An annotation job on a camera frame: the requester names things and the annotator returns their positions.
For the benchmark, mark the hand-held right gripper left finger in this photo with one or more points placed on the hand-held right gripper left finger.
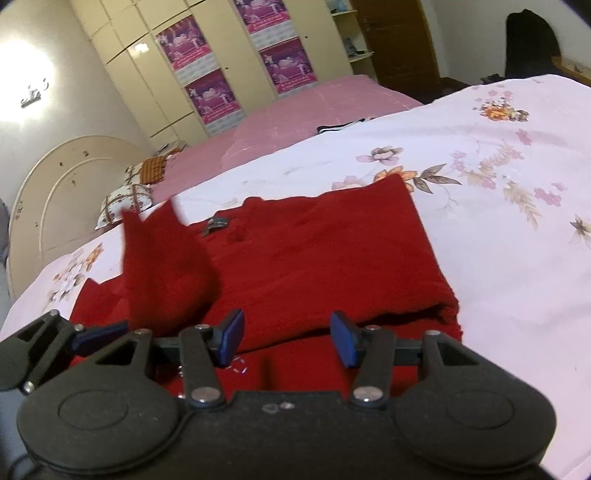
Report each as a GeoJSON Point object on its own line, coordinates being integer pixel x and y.
{"type": "Point", "coordinates": [232, 337]}

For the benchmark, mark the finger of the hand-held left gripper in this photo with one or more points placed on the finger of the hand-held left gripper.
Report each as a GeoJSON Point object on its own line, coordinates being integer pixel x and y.
{"type": "Point", "coordinates": [99, 336]}

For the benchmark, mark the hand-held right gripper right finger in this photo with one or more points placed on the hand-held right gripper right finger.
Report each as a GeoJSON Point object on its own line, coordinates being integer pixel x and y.
{"type": "Point", "coordinates": [344, 339]}

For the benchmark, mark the red sweater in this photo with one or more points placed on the red sweater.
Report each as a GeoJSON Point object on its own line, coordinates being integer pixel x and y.
{"type": "Point", "coordinates": [314, 258]}

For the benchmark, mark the grey curtain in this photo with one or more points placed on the grey curtain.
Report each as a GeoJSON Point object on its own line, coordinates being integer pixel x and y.
{"type": "Point", "coordinates": [3, 230]}

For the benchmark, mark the cream round headboard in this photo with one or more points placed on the cream round headboard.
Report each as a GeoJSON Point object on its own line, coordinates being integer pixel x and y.
{"type": "Point", "coordinates": [55, 194]}

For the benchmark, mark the small white checked pillow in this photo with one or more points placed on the small white checked pillow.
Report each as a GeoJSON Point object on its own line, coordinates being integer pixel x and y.
{"type": "Point", "coordinates": [135, 174]}

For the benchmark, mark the white floral bed sheet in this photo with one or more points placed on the white floral bed sheet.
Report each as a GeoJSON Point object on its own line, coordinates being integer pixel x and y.
{"type": "Point", "coordinates": [508, 277]}

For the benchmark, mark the orange patterned cushion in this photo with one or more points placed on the orange patterned cushion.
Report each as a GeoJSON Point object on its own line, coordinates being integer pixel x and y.
{"type": "Point", "coordinates": [156, 167]}

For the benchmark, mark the black and white cloth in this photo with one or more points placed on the black and white cloth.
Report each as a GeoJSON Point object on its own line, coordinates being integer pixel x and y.
{"type": "Point", "coordinates": [344, 126]}

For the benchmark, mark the pink bed sheet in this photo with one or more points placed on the pink bed sheet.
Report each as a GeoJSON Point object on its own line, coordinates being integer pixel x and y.
{"type": "Point", "coordinates": [286, 120]}

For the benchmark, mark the cream wardrobe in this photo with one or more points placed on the cream wardrobe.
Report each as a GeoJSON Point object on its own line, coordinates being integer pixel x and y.
{"type": "Point", "coordinates": [134, 64]}

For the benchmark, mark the cream open shelf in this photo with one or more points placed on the cream open shelf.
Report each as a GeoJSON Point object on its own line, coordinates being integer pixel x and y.
{"type": "Point", "coordinates": [353, 46]}

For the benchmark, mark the brown wooden door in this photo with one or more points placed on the brown wooden door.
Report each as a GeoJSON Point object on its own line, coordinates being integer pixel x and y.
{"type": "Point", "coordinates": [397, 41]}

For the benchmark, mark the black hanging cloth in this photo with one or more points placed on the black hanging cloth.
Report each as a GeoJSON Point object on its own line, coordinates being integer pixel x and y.
{"type": "Point", "coordinates": [528, 44]}

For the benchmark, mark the pink wall poster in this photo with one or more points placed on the pink wall poster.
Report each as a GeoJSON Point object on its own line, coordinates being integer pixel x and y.
{"type": "Point", "coordinates": [263, 16]}
{"type": "Point", "coordinates": [213, 97]}
{"type": "Point", "coordinates": [287, 65]}
{"type": "Point", "coordinates": [181, 42]}

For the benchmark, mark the wall hook rack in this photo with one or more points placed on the wall hook rack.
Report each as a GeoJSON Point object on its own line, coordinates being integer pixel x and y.
{"type": "Point", "coordinates": [33, 94]}

